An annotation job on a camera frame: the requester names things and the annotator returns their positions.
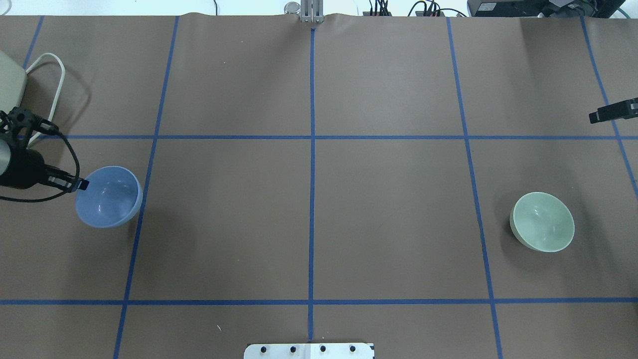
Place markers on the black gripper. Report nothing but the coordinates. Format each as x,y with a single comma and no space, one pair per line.
26,170

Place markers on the blue bowl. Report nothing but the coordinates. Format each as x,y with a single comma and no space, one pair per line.
112,198

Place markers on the cream toaster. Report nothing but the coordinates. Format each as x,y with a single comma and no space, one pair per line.
13,81

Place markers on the green bowl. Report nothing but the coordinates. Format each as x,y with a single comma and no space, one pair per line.
542,222

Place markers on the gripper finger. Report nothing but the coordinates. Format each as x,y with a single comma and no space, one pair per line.
623,110

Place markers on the aluminium frame post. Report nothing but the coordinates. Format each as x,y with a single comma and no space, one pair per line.
311,11

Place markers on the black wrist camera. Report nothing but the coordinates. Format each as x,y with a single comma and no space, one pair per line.
18,119

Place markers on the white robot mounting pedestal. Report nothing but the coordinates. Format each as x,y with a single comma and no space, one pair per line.
310,351

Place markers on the small metal cup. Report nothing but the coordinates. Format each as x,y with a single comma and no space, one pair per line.
292,7

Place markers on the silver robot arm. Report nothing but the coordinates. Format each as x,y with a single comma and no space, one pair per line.
5,145

